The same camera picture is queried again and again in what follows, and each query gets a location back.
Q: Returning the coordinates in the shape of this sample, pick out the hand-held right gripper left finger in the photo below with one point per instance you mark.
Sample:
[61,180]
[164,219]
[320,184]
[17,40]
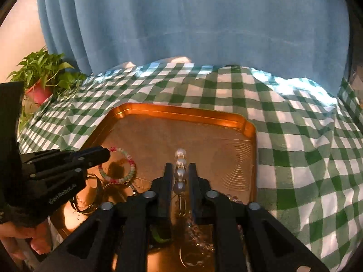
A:
[168,184]

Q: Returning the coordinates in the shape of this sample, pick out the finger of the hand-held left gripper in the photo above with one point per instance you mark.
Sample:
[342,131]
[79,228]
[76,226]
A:
[90,154]
[71,172]

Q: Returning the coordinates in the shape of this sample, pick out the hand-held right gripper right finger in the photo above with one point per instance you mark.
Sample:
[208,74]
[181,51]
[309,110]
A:
[194,184]

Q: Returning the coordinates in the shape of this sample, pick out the metal bangles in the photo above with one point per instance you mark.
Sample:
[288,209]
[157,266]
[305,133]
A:
[85,211]

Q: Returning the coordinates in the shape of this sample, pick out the gold metal tray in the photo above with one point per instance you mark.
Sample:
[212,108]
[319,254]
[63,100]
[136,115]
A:
[204,144]

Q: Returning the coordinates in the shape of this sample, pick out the person's left hand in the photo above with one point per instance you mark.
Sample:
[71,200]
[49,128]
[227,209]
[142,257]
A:
[25,239]

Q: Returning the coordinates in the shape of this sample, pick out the potted green plant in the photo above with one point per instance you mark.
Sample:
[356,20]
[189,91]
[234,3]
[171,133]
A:
[38,93]

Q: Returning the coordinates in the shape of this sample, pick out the green checked tablecloth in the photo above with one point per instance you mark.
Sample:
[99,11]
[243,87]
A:
[283,147]

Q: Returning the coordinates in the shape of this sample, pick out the blue curtain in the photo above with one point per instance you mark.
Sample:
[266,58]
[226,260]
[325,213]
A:
[184,19]

